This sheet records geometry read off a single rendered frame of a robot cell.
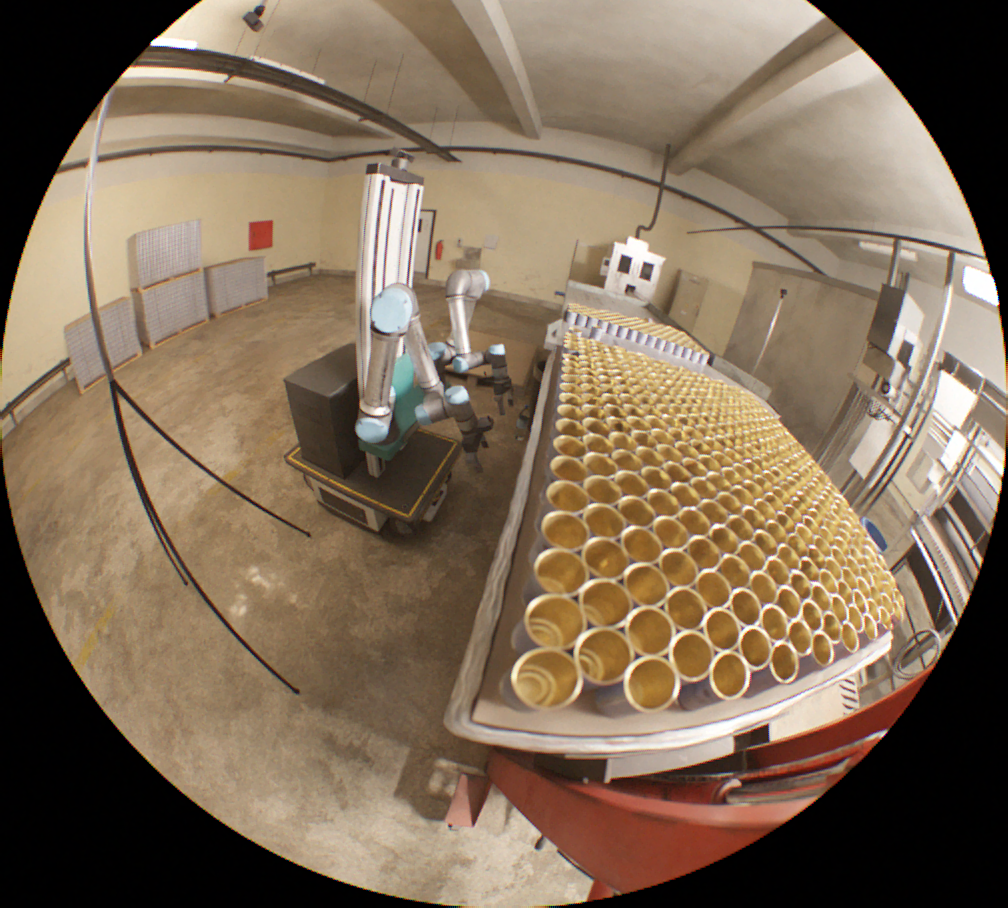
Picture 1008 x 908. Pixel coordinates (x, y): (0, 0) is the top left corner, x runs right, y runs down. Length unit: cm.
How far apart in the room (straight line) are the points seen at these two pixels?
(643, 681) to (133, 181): 861
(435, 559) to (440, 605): 28
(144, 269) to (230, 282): 207
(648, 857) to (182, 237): 701
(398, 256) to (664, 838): 166
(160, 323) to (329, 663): 602
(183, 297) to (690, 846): 701
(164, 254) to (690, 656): 686
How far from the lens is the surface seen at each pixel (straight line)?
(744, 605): 57
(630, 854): 46
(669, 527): 56
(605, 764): 67
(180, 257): 670
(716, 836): 35
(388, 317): 86
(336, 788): 166
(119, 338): 641
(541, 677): 42
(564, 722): 42
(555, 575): 46
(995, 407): 322
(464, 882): 181
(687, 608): 50
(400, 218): 141
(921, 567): 464
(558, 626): 44
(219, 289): 710
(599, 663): 45
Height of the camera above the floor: 153
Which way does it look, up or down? 31 degrees down
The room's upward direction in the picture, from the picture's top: 11 degrees clockwise
